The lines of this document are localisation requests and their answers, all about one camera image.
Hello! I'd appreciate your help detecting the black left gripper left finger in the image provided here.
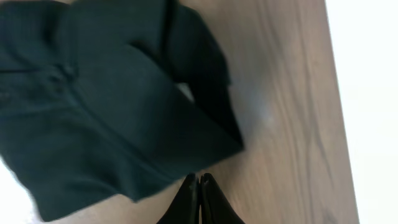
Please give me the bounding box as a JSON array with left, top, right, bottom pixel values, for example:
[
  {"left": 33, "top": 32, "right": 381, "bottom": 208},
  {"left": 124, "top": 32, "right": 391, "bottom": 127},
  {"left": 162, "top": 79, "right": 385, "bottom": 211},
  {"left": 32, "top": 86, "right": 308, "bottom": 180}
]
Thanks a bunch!
[{"left": 157, "top": 174, "right": 200, "bottom": 224}]

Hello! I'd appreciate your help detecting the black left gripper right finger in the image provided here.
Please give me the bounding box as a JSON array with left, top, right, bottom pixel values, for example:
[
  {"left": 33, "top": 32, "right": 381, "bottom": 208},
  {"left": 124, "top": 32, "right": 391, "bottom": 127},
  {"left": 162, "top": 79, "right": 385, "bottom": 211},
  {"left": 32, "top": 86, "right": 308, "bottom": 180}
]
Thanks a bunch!
[{"left": 200, "top": 173, "right": 244, "bottom": 224}]

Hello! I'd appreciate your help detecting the black t-shirt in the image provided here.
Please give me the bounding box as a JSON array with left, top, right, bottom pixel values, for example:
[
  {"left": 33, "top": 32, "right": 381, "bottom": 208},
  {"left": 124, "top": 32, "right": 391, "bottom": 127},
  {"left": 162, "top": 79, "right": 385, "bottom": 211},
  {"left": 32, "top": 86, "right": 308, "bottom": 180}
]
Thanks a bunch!
[{"left": 1, "top": 0, "right": 243, "bottom": 222}]

